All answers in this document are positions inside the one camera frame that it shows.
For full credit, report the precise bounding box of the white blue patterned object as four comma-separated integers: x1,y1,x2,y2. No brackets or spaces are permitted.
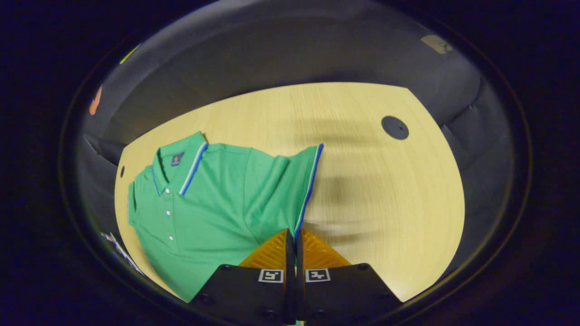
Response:
101,232,145,276

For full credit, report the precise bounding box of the green T-shirt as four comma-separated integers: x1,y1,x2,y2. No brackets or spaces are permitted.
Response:
127,131,324,303

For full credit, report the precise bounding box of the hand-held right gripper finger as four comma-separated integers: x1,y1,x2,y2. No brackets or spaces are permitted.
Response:
296,228,404,326
188,229,297,326

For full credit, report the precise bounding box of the black backdrop cloth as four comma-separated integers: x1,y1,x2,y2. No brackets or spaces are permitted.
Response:
63,0,528,290

